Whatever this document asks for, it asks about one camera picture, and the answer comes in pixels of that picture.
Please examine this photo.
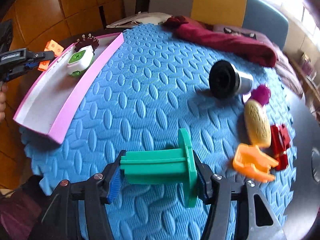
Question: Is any orange cube block toy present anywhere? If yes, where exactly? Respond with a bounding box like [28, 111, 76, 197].
[38, 40, 64, 72]

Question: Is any green plastic spool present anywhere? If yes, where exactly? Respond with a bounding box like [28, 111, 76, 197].
[120, 128, 197, 208]

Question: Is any white green soap dispenser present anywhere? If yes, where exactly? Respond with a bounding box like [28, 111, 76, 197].
[67, 45, 94, 77]

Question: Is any orange plastic clip piece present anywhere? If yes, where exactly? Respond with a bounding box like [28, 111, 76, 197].
[232, 144, 279, 183]

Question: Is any brown scalp massager comb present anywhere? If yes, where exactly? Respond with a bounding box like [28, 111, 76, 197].
[74, 34, 99, 52]

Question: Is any red metallic cylinder case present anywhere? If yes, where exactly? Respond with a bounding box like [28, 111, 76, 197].
[270, 124, 291, 171]

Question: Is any black lens with clear cap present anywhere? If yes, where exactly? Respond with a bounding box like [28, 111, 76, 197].
[209, 60, 254, 99]

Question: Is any magenta plastic suction toy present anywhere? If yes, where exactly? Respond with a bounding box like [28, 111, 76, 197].
[242, 85, 271, 106]

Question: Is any person left hand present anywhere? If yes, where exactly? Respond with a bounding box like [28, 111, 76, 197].
[0, 83, 7, 122]

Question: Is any wooden wardrobe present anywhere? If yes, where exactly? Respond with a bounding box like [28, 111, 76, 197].
[1, 0, 124, 189]

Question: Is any pink shallow cardboard box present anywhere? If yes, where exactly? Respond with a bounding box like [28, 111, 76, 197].
[13, 33, 124, 144]

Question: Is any blue foam puzzle mat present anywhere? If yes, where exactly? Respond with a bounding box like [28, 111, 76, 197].
[20, 24, 297, 239]

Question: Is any beige folded cloth bag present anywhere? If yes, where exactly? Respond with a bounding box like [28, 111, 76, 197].
[106, 12, 171, 29]

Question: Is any dark red blanket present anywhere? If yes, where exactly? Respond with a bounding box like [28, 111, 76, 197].
[163, 16, 277, 67]

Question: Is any pink striped duvet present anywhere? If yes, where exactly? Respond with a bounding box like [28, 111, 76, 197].
[272, 43, 304, 98]

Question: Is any wooden desk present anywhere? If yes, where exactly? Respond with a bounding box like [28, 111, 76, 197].
[288, 56, 319, 123]

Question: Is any pink gift box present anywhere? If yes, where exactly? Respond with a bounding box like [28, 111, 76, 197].
[300, 53, 315, 76]

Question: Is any purple cat pillow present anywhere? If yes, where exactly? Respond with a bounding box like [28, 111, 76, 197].
[213, 24, 270, 42]

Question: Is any grey yellow blue headboard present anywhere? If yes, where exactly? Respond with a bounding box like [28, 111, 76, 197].
[148, 0, 289, 48]

